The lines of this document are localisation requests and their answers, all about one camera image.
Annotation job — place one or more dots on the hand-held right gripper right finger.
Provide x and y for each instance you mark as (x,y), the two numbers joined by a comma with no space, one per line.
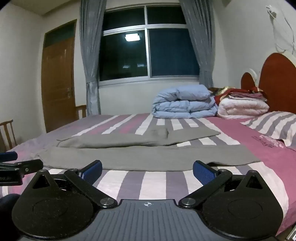
(203,171)

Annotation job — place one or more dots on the bed with striped sheet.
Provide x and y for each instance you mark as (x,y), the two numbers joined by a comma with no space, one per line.
(242,143)

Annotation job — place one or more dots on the grey pants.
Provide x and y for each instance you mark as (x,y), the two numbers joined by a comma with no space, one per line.
(138,157)

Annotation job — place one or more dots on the light blue folded duvet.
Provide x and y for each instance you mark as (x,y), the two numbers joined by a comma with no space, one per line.
(182,102)

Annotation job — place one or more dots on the wooden chair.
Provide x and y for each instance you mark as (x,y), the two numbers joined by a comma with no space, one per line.
(81,111)
(9,124)

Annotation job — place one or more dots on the grey curtain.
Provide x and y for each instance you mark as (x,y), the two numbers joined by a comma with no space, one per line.
(201,41)
(90,46)

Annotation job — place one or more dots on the red folded clothes pile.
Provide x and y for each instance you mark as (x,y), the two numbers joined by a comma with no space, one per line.
(238,93)

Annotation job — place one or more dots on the pink folded quilt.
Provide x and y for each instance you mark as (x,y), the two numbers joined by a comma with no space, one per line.
(242,109)

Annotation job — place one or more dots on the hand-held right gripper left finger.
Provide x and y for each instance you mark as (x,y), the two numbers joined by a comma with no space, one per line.
(91,171)

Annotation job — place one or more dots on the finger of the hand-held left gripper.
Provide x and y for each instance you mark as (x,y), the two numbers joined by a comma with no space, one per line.
(8,156)
(27,167)

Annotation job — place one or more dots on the sliding glass window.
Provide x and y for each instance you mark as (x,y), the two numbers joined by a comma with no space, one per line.
(171,51)

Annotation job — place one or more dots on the red wooden headboard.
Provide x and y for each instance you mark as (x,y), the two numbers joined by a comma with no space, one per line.
(279,78)

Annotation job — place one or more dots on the striped pillow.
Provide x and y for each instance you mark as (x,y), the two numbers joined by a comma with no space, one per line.
(272,125)

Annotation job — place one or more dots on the brown wooden door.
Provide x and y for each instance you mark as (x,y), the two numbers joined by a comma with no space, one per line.
(57,76)

